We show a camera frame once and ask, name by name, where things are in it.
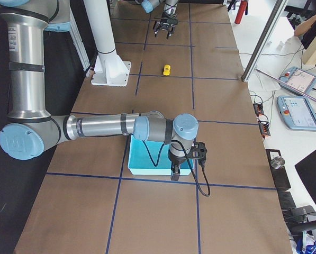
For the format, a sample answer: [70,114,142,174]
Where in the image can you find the seated person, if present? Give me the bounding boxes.
[294,11,316,49]

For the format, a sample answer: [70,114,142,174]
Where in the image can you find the yellow beetle toy car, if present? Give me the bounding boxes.
[162,64,171,76]

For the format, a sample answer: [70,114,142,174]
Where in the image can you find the red cylinder bottle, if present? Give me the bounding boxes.
[234,0,248,24]

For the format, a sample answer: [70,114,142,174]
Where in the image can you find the small metal cup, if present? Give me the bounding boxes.
[270,156,285,169]

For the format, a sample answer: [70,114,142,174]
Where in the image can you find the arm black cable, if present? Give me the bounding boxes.
[143,139,211,197]

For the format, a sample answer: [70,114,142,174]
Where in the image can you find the aluminium frame post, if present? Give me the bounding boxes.
[241,0,288,82]

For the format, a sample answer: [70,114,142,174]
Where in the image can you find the turquoise plastic bin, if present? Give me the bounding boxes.
[127,134,196,176]

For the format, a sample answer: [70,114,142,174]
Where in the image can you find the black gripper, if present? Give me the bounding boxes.
[154,17,177,37]
[168,153,186,181]

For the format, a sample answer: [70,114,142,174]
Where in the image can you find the far teach pendant tablet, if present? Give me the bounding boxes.
[279,67,316,94]

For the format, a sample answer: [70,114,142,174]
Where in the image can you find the teach pendant tablet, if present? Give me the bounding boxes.
[277,96,316,131]
[279,67,316,94]

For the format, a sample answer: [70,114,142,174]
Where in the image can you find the near teach pendant tablet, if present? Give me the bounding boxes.
[277,96,316,131]

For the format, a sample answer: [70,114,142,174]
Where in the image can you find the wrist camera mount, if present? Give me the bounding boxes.
[189,142,207,167]

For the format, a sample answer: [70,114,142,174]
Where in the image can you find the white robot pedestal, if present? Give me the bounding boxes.
[84,0,131,87]

